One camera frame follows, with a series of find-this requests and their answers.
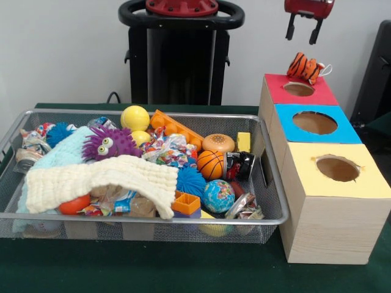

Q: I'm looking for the orange basketball toy ball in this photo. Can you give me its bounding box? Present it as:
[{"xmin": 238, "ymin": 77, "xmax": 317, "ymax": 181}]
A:
[{"xmin": 197, "ymin": 150, "xmax": 227, "ymax": 181}]

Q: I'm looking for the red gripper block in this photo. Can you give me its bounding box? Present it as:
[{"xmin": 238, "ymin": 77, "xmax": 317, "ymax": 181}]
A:
[{"xmin": 284, "ymin": 0, "xmax": 335, "ymax": 45}]

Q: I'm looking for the blue patterned ball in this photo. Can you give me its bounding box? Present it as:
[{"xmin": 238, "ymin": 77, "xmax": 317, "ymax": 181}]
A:
[{"xmin": 203, "ymin": 179, "xmax": 236, "ymax": 214}]

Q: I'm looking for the large blue spiky ball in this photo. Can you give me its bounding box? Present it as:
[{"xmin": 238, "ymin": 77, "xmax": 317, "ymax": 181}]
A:
[{"xmin": 176, "ymin": 166, "xmax": 207, "ymax": 197}]

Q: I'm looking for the shallow clear mesh bin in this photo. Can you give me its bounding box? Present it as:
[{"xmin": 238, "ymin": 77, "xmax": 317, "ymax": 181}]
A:
[{"xmin": 0, "ymin": 109, "xmax": 289, "ymax": 245}]

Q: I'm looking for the striped tiger toy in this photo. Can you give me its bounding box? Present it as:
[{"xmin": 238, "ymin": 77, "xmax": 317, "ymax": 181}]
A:
[{"xmin": 287, "ymin": 52, "xmax": 332, "ymax": 85}]

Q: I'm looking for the wooden box with three holes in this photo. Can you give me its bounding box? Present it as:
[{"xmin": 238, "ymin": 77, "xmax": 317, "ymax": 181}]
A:
[{"xmin": 258, "ymin": 74, "xmax": 391, "ymax": 265}]

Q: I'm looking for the long orange building block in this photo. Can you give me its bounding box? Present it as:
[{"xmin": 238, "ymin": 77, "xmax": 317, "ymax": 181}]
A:
[{"xmin": 171, "ymin": 192, "xmax": 201, "ymax": 219}]

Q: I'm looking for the plain yellow ball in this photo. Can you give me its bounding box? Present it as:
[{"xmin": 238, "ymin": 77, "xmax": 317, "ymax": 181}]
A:
[{"xmin": 120, "ymin": 105, "xmax": 151, "ymax": 132}]

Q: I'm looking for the purple spiky ball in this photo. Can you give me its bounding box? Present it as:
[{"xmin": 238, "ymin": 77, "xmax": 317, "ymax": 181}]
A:
[{"xmin": 81, "ymin": 126, "xmax": 141, "ymax": 162}]

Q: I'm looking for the dark green table cloth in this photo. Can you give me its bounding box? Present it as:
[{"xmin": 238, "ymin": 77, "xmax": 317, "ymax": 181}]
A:
[{"xmin": 0, "ymin": 103, "xmax": 391, "ymax": 293}]

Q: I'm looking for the tan orange ball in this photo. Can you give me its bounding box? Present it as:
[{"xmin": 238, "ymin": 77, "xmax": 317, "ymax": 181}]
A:
[{"xmin": 202, "ymin": 134, "xmax": 236, "ymax": 153}]

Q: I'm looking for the cream waffle cloth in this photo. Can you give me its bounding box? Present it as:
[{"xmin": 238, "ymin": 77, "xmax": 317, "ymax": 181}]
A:
[{"xmin": 24, "ymin": 154, "xmax": 180, "ymax": 219}]

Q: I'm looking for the light blue knitted cloth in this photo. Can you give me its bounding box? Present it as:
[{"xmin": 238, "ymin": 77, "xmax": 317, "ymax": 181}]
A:
[{"xmin": 13, "ymin": 126, "xmax": 98, "ymax": 233}]

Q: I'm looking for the black panel on stand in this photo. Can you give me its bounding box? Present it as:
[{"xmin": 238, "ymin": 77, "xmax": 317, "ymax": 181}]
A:
[{"xmin": 354, "ymin": 20, "xmax": 391, "ymax": 138}]

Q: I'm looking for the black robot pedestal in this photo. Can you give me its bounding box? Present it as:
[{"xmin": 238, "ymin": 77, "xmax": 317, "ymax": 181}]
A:
[{"xmin": 119, "ymin": 0, "xmax": 245, "ymax": 106}]

